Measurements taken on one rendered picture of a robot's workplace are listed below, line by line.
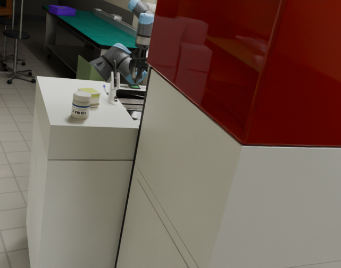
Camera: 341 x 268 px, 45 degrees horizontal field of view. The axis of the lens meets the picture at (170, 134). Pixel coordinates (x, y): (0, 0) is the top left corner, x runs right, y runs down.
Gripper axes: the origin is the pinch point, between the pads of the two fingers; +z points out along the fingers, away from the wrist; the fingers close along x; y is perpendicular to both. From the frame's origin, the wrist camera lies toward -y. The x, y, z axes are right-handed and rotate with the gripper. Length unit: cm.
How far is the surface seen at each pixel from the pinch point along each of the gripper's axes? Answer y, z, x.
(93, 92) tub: 37.3, -3.5, -30.2
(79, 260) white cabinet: 58, 68, -32
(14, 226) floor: -12, 100, -55
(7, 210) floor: -30, 100, -59
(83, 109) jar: 52, -1, -37
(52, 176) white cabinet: 58, 25, -47
